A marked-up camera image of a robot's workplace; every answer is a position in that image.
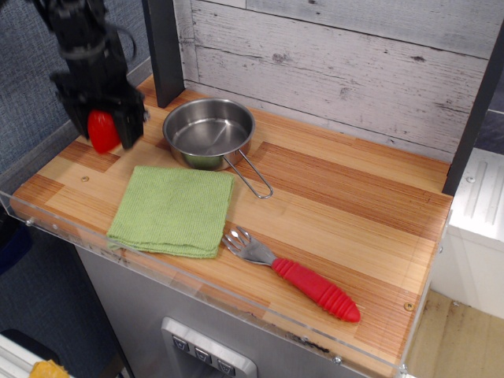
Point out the green folded cloth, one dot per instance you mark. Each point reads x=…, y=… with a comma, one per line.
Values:
x=181, y=212

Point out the silver button panel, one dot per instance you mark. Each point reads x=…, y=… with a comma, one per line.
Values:
x=221, y=360

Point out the dark grey post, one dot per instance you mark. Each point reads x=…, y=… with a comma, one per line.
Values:
x=476, y=118
x=162, y=35

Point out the grey cabinet front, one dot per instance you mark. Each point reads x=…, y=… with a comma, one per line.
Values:
x=135, y=305

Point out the red handled fork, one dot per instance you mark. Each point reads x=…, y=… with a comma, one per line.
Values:
x=324, y=293

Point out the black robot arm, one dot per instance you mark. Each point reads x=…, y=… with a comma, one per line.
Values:
x=79, y=23

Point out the dark grey right post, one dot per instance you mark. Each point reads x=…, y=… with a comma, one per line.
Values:
x=476, y=118

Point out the red toy strawberry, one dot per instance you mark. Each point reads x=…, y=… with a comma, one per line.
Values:
x=102, y=131

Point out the clear acrylic table guard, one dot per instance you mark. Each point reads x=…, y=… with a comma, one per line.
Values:
x=367, y=217

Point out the dark grey left post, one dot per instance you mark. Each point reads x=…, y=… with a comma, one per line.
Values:
x=162, y=35

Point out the white aluminium box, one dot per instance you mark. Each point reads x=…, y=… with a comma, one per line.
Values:
x=469, y=266

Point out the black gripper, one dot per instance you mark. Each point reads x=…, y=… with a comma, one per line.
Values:
x=96, y=79

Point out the small steel pot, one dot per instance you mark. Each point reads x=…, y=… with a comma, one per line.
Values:
x=213, y=134

